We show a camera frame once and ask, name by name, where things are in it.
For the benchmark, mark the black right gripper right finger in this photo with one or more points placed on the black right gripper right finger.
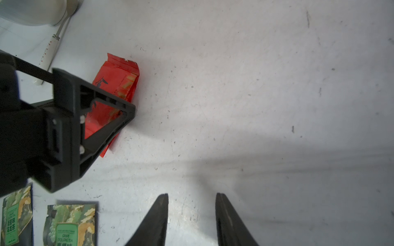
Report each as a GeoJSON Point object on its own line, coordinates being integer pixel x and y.
{"type": "Point", "coordinates": [231, 230]}

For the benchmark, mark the white ceramic bowl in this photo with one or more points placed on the white ceramic bowl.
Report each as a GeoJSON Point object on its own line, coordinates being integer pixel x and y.
{"type": "Point", "coordinates": [33, 12]}

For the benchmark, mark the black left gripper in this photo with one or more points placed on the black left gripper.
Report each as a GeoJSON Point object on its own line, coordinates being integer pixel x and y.
{"type": "Point", "coordinates": [49, 141]}

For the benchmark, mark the green tea bag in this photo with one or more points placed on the green tea bag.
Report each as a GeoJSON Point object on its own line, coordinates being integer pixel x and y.
{"type": "Point", "coordinates": [70, 225]}
{"type": "Point", "coordinates": [17, 220]}

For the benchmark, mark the spoon with white handle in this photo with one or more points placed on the spoon with white handle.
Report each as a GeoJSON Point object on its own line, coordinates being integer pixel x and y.
{"type": "Point", "coordinates": [50, 51]}

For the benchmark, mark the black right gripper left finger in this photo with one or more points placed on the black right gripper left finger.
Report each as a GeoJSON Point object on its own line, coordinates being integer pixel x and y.
{"type": "Point", "coordinates": [153, 228]}

